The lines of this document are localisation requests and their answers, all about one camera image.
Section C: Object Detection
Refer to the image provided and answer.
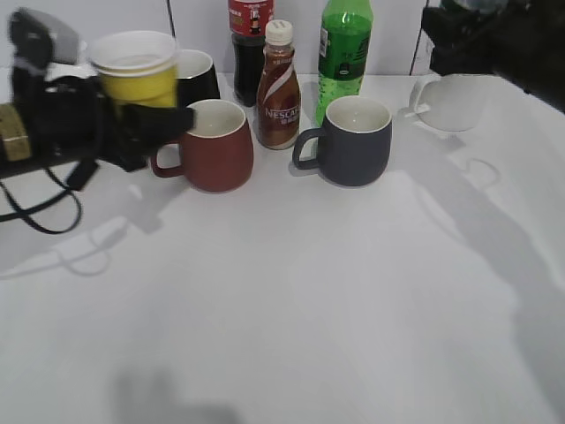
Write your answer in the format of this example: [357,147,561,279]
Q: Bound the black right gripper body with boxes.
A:
[421,1,564,112]

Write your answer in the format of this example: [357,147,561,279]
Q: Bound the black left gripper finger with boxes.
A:
[118,103,196,155]

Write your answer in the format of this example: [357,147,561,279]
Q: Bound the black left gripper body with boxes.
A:
[26,72,149,173]

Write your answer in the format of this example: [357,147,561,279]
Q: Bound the yellow paper cup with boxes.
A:
[87,30,179,109]

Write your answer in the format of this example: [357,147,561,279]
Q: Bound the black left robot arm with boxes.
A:
[1,70,195,178]

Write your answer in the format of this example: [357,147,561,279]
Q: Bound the black ceramic mug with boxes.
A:
[177,49,221,108]

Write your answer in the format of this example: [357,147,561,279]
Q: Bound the red ceramic mug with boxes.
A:
[150,99,254,193]

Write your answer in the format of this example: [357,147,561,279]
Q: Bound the white ceramic mug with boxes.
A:
[398,73,493,133]

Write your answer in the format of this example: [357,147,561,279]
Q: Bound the brown Nescafe coffee bottle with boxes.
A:
[257,19,301,150]

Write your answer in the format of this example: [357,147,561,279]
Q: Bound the cola bottle red label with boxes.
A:
[228,0,275,107]

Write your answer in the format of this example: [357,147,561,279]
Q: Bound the green soda bottle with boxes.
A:
[315,0,373,124]

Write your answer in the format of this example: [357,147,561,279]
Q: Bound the dark grey ceramic mug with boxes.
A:
[292,95,393,187]

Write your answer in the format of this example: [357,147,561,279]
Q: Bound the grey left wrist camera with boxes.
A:
[8,7,81,75]

